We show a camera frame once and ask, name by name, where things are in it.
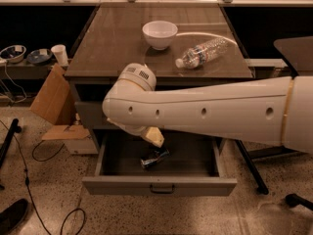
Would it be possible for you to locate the flat cardboard sheet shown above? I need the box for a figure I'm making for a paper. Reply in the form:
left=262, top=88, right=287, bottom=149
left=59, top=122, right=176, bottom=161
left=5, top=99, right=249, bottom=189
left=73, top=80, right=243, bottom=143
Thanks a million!
left=42, top=125, right=90, bottom=140

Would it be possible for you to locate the black stand leg left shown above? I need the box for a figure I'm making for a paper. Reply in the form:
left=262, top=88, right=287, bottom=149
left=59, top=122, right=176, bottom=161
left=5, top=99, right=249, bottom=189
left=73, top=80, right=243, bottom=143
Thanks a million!
left=0, top=118, right=22, bottom=168

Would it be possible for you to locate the low grey shelf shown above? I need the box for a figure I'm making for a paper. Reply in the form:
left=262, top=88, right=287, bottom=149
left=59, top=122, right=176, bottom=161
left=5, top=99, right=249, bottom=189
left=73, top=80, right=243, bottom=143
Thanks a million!
left=0, top=60, right=56, bottom=79

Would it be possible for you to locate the grey drawer cabinet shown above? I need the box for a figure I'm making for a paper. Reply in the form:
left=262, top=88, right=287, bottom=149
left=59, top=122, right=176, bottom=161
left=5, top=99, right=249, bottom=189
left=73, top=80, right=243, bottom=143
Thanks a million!
left=66, top=2, right=252, bottom=146

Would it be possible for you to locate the blue bowl right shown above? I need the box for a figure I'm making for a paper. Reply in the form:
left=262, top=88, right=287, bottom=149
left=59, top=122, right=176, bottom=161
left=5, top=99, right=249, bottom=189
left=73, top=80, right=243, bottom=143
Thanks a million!
left=26, top=49, right=52, bottom=66

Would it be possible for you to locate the black floor cable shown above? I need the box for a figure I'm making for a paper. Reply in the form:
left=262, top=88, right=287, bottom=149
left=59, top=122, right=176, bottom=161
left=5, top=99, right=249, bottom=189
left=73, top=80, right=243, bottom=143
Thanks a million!
left=0, top=119, right=87, bottom=235

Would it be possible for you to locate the blue bowl left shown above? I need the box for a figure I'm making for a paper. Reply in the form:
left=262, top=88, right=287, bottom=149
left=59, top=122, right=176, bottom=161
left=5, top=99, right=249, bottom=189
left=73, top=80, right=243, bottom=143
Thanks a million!
left=0, top=45, right=26, bottom=64

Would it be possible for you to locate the white paper cup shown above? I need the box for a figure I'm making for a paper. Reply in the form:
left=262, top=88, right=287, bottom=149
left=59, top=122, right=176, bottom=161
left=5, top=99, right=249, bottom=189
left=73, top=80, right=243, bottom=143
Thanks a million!
left=51, top=44, right=68, bottom=67

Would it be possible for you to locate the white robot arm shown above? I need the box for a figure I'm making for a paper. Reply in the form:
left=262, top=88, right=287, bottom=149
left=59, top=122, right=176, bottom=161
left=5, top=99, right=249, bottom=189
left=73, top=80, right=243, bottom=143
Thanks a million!
left=102, top=63, right=313, bottom=153

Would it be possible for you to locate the white bowl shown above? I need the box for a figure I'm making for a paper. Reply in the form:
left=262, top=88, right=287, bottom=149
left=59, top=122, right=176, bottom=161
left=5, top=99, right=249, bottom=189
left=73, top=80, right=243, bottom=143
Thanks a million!
left=142, top=21, right=178, bottom=50

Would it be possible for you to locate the grey upper drawer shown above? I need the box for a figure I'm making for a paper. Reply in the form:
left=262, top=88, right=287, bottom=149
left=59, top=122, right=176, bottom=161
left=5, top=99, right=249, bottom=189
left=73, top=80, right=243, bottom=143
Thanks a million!
left=74, top=102, right=113, bottom=129

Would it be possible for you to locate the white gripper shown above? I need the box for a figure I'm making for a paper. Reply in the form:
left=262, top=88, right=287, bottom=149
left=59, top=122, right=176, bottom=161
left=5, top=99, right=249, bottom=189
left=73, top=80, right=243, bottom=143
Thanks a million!
left=107, top=63, right=164, bottom=148

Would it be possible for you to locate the blue bowl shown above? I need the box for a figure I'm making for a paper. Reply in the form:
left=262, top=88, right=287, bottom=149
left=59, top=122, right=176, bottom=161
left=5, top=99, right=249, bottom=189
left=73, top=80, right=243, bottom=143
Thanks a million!
left=0, top=45, right=26, bottom=64
left=26, top=49, right=52, bottom=66

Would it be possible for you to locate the open middle drawer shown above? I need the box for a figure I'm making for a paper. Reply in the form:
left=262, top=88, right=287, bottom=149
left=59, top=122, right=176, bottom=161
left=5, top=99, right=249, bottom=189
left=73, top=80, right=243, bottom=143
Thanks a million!
left=82, top=130, right=237, bottom=196

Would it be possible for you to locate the brown cardboard piece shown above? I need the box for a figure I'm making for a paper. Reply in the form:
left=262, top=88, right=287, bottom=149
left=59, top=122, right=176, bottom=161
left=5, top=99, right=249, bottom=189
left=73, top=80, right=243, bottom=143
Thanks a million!
left=30, top=64, right=76, bottom=125

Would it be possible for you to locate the black caster foot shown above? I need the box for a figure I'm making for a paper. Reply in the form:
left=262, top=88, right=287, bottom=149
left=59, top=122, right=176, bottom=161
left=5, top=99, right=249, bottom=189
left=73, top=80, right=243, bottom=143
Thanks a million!
left=285, top=194, right=313, bottom=211

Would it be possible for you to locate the clear plastic water bottle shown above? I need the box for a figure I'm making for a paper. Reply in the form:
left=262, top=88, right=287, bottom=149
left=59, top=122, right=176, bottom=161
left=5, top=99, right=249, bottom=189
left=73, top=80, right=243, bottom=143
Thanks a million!
left=175, top=38, right=228, bottom=70

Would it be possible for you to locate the black shoe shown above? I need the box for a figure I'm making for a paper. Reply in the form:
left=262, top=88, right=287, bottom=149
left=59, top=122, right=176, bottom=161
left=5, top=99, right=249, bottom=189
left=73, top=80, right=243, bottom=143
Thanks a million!
left=0, top=199, right=28, bottom=235

